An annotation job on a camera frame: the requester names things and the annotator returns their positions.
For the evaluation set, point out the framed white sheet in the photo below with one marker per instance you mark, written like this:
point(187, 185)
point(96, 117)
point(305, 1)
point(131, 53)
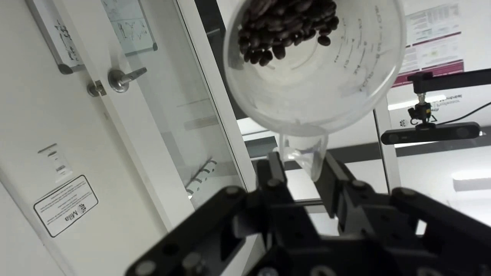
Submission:
point(128, 25)

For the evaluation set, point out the black stereo camera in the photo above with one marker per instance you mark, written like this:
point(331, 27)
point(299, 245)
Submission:
point(431, 133)

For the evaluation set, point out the coffee bean pile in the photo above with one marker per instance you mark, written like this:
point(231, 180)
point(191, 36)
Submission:
point(286, 25)

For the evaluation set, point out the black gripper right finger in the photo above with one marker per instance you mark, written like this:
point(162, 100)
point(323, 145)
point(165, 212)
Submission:
point(343, 194)

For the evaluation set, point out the poster with red header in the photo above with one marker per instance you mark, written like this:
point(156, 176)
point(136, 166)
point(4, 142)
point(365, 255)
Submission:
point(435, 47)

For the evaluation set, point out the small white door label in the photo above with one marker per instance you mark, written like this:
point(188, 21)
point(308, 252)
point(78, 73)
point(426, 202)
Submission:
point(56, 162)

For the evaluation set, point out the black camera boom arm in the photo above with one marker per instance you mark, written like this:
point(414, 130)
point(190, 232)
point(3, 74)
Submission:
point(451, 80)

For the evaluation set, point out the clear plastic measuring jug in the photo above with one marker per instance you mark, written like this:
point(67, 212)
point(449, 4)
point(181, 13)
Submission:
point(317, 97)

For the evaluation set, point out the white bordered door sticker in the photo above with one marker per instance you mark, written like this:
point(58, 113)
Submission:
point(67, 208)

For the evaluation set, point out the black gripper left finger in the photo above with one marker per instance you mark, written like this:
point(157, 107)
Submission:
point(271, 179)

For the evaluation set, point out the metal hook rack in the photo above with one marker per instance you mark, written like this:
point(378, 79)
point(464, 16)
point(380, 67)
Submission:
point(200, 177)

